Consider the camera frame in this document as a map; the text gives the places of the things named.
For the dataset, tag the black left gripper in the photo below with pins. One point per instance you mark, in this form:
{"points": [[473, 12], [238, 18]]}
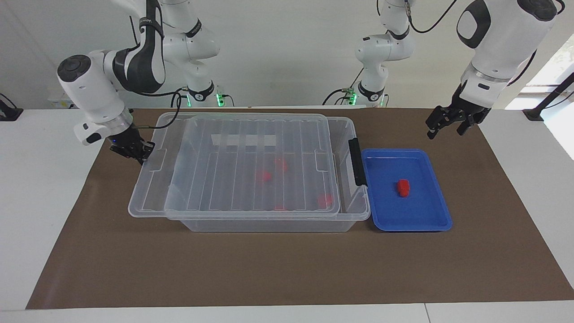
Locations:
{"points": [[462, 110]]}

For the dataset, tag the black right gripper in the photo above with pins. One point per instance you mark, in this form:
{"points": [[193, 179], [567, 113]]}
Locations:
{"points": [[128, 143]]}

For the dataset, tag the clear ribbed box lid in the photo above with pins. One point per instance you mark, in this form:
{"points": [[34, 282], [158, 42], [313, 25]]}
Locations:
{"points": [[148, 197]]}

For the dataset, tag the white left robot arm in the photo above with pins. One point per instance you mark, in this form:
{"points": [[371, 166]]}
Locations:
{"points": [[506, 40]]}

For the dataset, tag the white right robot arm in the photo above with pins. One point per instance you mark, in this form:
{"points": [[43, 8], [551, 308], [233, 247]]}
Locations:
{"points": [[89, 89]]}

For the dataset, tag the white control box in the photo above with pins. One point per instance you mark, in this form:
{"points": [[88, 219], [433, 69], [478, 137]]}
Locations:
{"points": [[60, 103]]}

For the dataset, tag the blue plastic tray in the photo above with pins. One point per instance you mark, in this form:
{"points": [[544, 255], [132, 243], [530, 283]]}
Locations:
{"points": [[421, 211]]}

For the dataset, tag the clear plastic storage box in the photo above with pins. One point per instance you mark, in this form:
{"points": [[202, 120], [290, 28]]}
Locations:
{"points": [[269, 225]]}

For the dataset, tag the black stand with pole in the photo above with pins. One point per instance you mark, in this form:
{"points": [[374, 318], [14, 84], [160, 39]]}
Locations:
{"points": [[533, 114]]}

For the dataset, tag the brown table mat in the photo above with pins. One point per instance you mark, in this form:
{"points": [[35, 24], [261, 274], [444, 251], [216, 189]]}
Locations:
{"points": [[287, 269]]}

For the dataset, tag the black clamp mount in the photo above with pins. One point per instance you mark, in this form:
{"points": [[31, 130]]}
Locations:
{"points": [[9, 114]]}

